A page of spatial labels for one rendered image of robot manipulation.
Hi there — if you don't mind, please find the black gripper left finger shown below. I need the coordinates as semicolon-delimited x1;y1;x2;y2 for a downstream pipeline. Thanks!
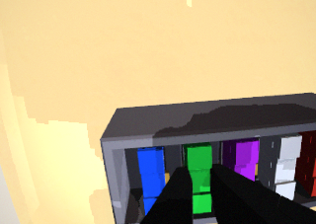
139;168;194;224

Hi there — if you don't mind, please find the grey fuse block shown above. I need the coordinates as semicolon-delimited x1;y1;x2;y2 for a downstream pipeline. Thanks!
100;93;316;224

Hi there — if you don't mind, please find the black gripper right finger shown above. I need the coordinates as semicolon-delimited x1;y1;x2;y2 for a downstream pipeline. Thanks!
209;164;316;224

